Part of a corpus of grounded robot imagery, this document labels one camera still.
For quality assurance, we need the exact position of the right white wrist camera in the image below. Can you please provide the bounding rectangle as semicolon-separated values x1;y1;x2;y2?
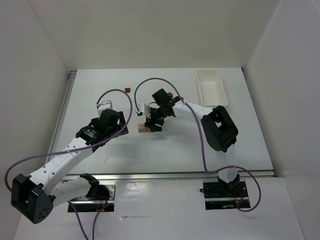
135;103;151;119

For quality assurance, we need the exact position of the aluminium left rail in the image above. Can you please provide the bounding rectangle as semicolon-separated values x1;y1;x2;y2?
48;70;77;153

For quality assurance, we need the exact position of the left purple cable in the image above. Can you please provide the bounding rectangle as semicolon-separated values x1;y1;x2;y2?
4;88;133;240

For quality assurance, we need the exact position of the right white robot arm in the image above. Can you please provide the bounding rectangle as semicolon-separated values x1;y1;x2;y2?
139;89;240;195

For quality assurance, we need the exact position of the aluminium rail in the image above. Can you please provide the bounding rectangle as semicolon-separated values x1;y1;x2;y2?
48;70;77;153
62;170;276;181

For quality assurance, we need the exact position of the long light wood block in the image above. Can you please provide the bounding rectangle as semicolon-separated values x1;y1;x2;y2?
138;125;151;133

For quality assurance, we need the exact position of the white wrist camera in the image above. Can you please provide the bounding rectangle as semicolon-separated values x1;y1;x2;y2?
96;100;113;116
135;103;151;119

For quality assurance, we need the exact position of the aluminium front rail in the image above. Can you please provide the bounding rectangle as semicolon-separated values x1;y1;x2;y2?
62;170;276;181

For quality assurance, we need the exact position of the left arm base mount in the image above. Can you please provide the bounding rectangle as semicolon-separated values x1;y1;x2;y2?
71;182;116;213

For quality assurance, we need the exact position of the white plastic bin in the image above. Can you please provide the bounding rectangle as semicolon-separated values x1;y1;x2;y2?
196;69;228;107

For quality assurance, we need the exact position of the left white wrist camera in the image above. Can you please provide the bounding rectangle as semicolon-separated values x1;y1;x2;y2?
96;100;113;116

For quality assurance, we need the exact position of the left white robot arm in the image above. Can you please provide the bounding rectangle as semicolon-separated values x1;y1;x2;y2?
11;108;129;224

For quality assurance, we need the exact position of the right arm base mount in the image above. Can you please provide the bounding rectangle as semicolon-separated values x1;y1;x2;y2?
199;181;251;210

